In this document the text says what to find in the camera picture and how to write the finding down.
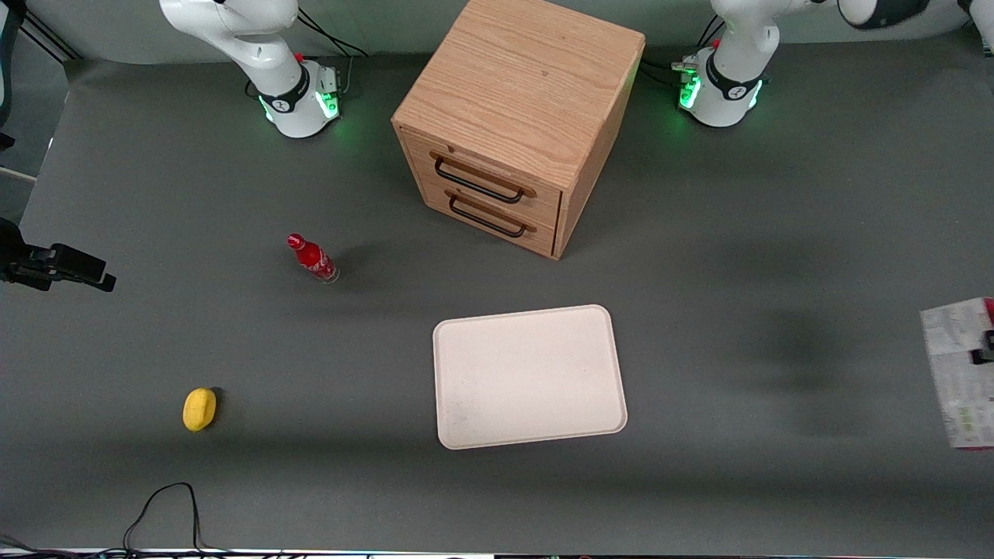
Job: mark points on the black tripod stand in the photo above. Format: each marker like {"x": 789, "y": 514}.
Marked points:
{"x": 8, "y": 62}

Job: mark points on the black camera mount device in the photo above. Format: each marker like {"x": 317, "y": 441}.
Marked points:
{"x": 70, "y": 265}

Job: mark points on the yellow lemon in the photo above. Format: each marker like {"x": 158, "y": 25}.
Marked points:
{"x": 199, "y": 409}

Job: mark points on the red cola bottle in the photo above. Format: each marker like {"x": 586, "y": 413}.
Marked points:
{"x": 312, "y": 256}

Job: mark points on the wooden drawer cabinet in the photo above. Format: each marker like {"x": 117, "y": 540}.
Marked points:
{"x": 520, "y": 85}

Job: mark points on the white rectangular tray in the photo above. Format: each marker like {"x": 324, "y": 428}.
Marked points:
{"x": 528, "y": 376}

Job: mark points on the grey table cover mat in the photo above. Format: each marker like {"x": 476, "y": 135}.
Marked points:
{"x": 776, "y": 233}

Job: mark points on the wooden drawer front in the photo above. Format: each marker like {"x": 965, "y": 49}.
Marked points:
{"x": 547, "y": 208}
{"x": 543, "y": 241}

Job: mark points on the red cookie box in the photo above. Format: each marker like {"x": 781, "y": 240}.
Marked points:
{"x": 959, "y": 388}

